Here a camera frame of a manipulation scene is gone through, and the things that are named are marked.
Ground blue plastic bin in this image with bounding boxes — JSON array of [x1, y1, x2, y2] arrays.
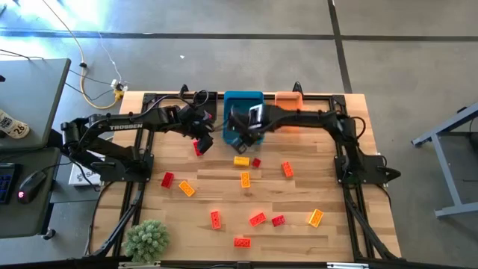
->
[[223, 90, 266, 146]]

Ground grey desk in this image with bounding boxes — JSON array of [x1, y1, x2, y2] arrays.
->
[[0, 58, 72, 152]]

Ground white printed box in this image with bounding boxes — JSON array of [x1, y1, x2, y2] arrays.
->
[[68, 161, 102, 187]]

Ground black computer mouse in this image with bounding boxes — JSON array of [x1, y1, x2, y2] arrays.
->
[[17, 170, 48, 205]]

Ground grey-blue metal table frame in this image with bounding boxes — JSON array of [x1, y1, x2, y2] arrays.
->
[[412, 102, 478, 218]]

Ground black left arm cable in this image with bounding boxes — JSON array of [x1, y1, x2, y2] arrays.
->
[[147, 88, 210, 113]]

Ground black floor cable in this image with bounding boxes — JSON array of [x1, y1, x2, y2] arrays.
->
[[63, 69, 117, 102], [0, 47, 45, 61]]

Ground green artificial plant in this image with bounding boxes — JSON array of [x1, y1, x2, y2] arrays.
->
[[121, 219, 171, 264]]

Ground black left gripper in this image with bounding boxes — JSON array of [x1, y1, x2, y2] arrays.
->
[[181, 105, 217, 156]]

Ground orange translucent bin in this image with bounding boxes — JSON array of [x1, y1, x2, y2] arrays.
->
[[274, 91, 305, 132]]

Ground black side desk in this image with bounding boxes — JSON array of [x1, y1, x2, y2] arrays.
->
[[0, 146, 61, 240]]

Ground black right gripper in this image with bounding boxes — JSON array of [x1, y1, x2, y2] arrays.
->
[[227, 105, 266, 155]]

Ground black keyboard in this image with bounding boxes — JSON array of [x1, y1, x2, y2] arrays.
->
[[0, 163, 16, 205]]

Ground yellow floor cable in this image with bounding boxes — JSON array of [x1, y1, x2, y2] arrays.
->
[[40, 0, 126, 111]]

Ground black mesh basket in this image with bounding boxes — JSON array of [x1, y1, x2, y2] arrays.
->
[[191, 91, 219, 124]]

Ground silver metal bracket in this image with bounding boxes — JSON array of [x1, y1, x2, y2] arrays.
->
[[326, 262, 370, 269], [118, 260, 161, 268]]

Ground yellow white power plugs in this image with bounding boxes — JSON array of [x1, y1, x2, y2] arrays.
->
[[110, 78, 130, 102]]

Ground white floor cable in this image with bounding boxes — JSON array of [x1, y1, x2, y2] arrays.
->
[[97, 31, 123, 84]]

